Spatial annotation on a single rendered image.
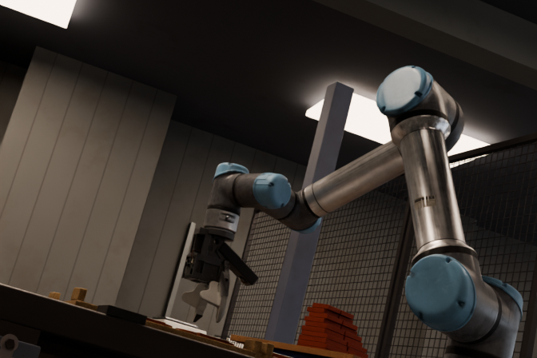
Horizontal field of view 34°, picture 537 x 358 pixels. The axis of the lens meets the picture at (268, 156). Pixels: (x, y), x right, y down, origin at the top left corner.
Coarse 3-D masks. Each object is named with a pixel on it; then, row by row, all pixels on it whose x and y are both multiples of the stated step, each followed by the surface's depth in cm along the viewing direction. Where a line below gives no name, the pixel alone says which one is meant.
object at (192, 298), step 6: (198, 288) 197; (204, 288) 198; (186, 294) 197; (192, 294) 197; (198, 294) 197; (186, 300) 197; (192, 300) 197; (198, 300) 198; (204, 300) 197; (198, 306) 198; (204, 306) 197; (198, 312) 198; (198, 318) 198
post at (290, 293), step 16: (336, 96) 419; (320, 112) 425; (336, 112) 418; (320, 128) 419; (336, 128) 416; (320, 144) 412; (336, 144) 415; (320, 160) 410; (336, 160) 414; (320, 176) 409; (320, 224) 405; (304, 240) 400; (288, 256) 401; (304, 256) 399; (288, 272) 395; (304, 272) 397; (288, 288) 393; (304, 288) 396; (272, 304) 399; (288, 304) 391; (272, 320) 393; (288, 320) 390; (272, 336) 387; (288, 336) 389
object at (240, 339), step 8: (232, 336) 280; (240, 336) 277; (280, 344) 265; (288, 344) 263; (296, 352) 264; (304, 352) 257; (312, 352) 255; (320, 352) 253; (328, 352) 251; (336, 352) 249
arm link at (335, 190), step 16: (384, 144) 189; (448, 144) 179; (368, 160) 189; (384, 160) 187; (400, 160) 186; (336, 176) 193; (352, 176) 190; (368, 176) 189; (384, 176) 188; (304, 192) 197; (320, 192) 194; (336, 192) 192; (352, 192) 192; (304, 208) 196; (320, 208) 195; (336, 208) 196; (288, 224) 198; (304, 224) 199
